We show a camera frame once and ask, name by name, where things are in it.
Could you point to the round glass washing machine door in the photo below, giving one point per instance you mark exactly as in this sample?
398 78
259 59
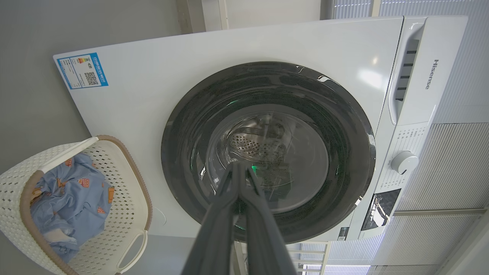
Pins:
191 133

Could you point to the perforated stainless steel drum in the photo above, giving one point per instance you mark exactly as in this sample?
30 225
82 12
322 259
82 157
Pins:
256 143

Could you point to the blue garment with orange print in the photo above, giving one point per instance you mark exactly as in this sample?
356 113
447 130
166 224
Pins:
65 244
72 191

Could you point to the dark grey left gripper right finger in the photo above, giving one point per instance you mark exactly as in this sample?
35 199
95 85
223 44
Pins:
267 244

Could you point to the white front-load washing machine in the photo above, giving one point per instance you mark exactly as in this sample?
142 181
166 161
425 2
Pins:
153 114

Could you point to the white perforated laundry basket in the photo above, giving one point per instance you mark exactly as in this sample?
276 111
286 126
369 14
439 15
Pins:
126 183

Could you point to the white detergent drawer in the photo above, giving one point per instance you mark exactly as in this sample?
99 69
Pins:
435 76

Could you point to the white control knob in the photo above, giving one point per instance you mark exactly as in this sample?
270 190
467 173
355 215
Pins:
404 162

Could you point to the blue energy label sticker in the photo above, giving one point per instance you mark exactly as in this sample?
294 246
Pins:
82 71

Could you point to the black display panel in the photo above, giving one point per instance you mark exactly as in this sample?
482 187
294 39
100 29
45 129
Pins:
382 208

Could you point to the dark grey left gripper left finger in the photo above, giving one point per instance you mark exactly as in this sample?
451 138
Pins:
214 236

